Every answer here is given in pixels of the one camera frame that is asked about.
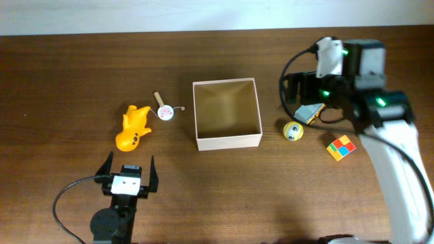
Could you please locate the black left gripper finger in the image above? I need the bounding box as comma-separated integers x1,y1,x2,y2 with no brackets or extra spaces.
94,151,114,184
143,156,159,192

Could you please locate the yellow grey toy truck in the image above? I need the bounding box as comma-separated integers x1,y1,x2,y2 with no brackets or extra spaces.
294,103,326,125

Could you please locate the colourful puzzle cube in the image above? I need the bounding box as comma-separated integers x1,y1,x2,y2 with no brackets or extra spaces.
326,135,356,161

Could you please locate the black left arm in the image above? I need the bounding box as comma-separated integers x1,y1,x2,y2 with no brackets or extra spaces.
90,152,159,244

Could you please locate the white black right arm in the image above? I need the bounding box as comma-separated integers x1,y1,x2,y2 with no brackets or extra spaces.
279,37,433,243

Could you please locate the yellow minion ball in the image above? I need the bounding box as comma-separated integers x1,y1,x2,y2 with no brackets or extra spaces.
283,121,304,141

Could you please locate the orange rubber toy animal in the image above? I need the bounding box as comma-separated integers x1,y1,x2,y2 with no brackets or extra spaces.
115,105,152,152

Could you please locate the wooden pig rattle drum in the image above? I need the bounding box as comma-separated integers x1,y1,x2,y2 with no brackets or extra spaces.
150,91,186,121

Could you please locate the pink cardboard box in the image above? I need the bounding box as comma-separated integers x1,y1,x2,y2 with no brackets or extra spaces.
193,78,262,151

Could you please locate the black left camera cable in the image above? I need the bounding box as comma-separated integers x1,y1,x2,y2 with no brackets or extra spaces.
52,174,113,244

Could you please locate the black camera cable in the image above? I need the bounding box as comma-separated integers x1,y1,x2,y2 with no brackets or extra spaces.
52,174,113,244
278,47,434,221

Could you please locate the black right camera cable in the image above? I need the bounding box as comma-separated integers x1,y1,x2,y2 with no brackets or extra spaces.
278,47,434,221

